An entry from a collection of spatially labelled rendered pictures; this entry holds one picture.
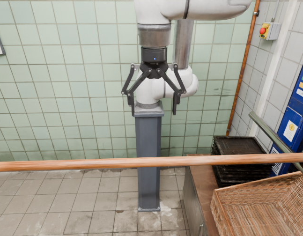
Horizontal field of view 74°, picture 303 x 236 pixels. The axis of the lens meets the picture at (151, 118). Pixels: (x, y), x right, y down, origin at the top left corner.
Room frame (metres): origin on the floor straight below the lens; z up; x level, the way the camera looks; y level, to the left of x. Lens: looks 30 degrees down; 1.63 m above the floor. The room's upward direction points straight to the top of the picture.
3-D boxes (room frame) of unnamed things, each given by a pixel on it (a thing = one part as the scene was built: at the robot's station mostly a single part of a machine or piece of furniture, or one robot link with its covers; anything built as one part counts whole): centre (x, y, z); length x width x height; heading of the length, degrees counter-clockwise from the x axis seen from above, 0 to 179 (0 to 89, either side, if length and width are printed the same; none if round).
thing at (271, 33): (1.43, -0.78, 1.46); 0.10 x 0.07 x 0.10; 2
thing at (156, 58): (0.58, -0.01, 1.47); 0.08 x 0.07 x 0.09; 92
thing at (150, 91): (1.23, 0.01, 1.17); 0.18 x 0.16 x 0.22; 90
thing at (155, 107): (1.23, 0.04, 1.03); 0.22 x 0.18 x 0.06; 92
